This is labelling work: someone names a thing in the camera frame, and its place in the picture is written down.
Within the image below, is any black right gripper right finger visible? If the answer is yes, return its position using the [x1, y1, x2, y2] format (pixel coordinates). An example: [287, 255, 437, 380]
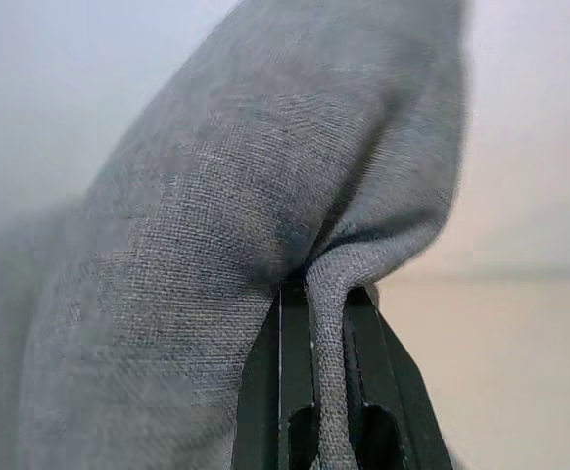
[342, 285, 456, 470]

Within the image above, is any grey fabric pillow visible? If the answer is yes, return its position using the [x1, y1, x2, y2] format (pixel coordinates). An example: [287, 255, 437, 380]
[0, 0, 478, 470]

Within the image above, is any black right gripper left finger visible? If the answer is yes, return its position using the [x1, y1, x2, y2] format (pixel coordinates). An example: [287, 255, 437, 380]
[232, 270, 322, 470]

